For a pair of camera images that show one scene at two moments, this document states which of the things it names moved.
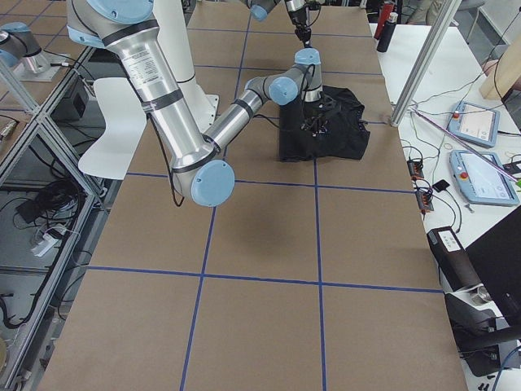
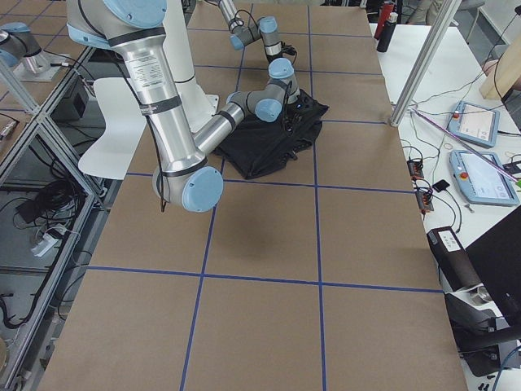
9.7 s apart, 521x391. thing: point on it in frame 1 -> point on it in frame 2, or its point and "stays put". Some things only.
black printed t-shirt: x=331 y=128 -> x=257 y=147
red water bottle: x=387 y=7 stays put
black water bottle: x=387 y=32 stays put
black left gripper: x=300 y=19 -> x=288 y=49
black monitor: x=496 y=258 stays put
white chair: x=125 y=122 stays put
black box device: x=453 y=259 stays put
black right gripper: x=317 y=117 -> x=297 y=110
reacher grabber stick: x=466 y=144 stays put
